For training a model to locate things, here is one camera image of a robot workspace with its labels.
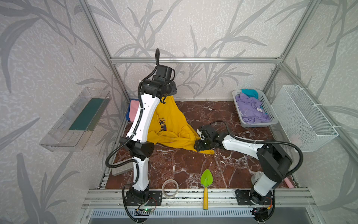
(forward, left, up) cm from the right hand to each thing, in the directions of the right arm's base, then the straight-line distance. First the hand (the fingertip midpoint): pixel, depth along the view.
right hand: (196, 142), depth 90 cm
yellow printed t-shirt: (+8, +17, +6) cm, 20 cm away
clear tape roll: (-25, +20, -3) cm, 32 cm away
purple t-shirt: (+29, -44, -1) cm, 52 cm away
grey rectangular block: (-16, +44, -1) cm, 47 cm away
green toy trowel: (-21, -5, -3) cm, 22 cm away
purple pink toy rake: (-23, -52, -4) cm, 57 cm away
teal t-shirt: (+42, -45, +4) cm, 62 cm away
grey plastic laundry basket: (+14, -44, -1) cm, 46 cm away
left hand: (+20, +13, +32) cm, 39 cm away
